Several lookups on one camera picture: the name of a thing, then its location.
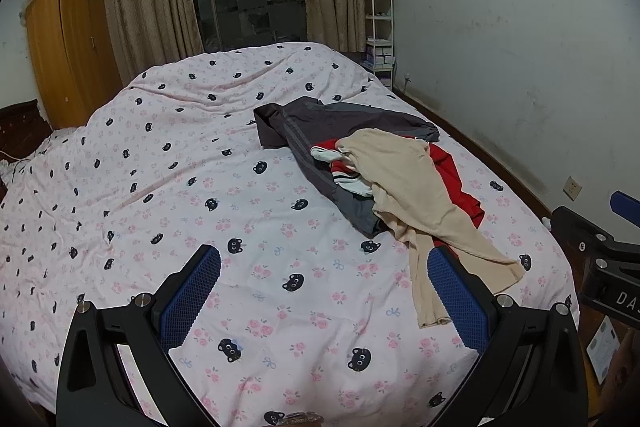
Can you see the red and white jacket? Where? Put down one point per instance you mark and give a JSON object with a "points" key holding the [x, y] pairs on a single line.
{"points": [[460, 187]]}

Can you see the white and blue box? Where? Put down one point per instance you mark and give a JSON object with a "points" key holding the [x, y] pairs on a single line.
{"points": [[602, 347]]}

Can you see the white wall socket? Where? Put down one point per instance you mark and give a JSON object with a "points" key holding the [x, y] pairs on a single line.
{"points": [[572, 188]]}

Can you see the stack of white boxes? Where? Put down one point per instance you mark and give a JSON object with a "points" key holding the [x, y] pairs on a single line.
{"points": [[381, 53]]}

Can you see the grey striped jacket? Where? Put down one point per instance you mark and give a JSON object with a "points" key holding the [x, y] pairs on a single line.
{"points": [[310, 122]]}

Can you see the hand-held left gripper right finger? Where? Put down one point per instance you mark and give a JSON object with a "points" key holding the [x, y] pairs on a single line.
{"points": [[457, 302]]}

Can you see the white shelf rack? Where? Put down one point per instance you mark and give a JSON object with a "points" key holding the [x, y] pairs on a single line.
{"points": [[370, 22]]}

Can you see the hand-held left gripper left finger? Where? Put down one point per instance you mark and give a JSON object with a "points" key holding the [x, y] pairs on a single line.
{"points": [[192, 297]]}

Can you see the bed with cat-print cover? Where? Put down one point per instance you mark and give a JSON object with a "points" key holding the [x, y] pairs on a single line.
{"points": [[200, 157]]}

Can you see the wooden wardrobe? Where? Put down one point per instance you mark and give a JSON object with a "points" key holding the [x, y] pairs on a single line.
{"points": [[70, 47]]}

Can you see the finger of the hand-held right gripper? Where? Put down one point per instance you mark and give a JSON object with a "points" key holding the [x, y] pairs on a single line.
{"points": [[580, 232], [627, 206]]}

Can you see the dark wooden headboard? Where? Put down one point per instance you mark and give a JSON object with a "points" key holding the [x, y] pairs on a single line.
{"points": [[20, 127]]}

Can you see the beige knit garment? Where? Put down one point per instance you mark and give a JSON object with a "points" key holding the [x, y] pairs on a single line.
{"points": [[400, 177]]}

